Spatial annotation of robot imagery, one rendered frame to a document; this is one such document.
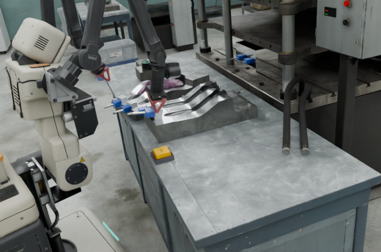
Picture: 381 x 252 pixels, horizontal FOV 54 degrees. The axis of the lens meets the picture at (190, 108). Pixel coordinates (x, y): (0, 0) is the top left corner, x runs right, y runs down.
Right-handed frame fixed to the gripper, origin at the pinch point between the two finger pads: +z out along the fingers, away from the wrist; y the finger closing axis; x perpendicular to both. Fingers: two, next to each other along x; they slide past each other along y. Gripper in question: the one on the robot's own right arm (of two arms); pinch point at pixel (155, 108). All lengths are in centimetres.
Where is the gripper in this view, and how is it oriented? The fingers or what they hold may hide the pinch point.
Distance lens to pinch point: 168.2
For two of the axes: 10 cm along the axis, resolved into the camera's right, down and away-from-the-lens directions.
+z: -1.1, 8.7, 4.8
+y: -3.6, -4.9, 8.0
